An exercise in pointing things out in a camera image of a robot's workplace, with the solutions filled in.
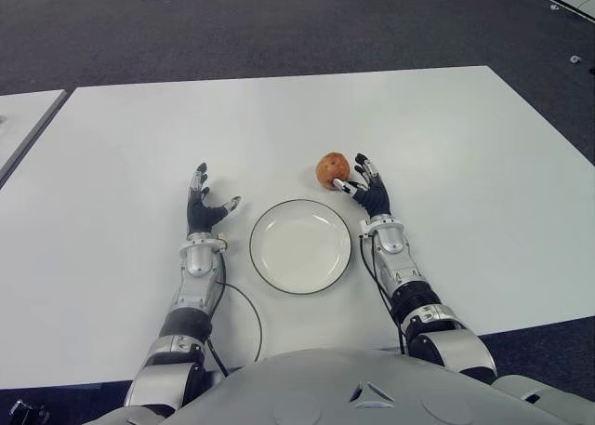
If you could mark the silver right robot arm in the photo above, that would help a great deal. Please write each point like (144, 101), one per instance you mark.
(418, 299)

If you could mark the red yellow apple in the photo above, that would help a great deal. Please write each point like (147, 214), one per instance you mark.
(330, 167)

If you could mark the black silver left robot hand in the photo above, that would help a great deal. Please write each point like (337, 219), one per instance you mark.
(200, 216)

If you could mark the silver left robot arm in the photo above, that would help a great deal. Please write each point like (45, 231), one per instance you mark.
(195, 262)

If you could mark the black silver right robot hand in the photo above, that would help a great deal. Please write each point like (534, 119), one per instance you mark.
(374, 199)

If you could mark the white side table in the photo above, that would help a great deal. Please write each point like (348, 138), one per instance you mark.
(23, 118)

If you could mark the small white floor scrap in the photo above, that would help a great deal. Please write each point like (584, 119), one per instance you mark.
(575, 59)

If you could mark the black device beside torso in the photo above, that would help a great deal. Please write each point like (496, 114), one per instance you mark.
(25, 413)

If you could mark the grey robot torso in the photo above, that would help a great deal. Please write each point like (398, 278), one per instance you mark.
(353, 392)

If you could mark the white plate with black rim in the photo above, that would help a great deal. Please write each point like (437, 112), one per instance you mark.
(300, 250)

